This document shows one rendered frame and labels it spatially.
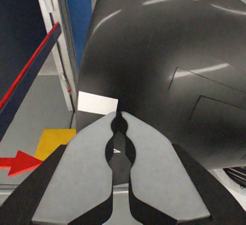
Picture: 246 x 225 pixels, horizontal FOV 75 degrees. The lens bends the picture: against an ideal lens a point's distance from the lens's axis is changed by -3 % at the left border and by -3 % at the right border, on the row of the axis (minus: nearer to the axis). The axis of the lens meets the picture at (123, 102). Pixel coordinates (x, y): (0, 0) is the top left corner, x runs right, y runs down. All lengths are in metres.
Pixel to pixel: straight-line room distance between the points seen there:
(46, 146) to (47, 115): 0.77
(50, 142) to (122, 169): 0.29
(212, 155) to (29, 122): 1.12
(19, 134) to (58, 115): 0.25
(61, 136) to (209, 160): 0.35
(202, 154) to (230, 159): 0.04
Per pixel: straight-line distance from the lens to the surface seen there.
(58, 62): 0.47
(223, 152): 0.20
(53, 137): 0.45
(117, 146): 0.16
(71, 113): 0.58
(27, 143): 1.11
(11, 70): 0.52
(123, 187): 0.90
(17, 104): 0.24
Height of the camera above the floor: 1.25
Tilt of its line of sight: 45 degrees down
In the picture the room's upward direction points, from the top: 177 degrees clockwise
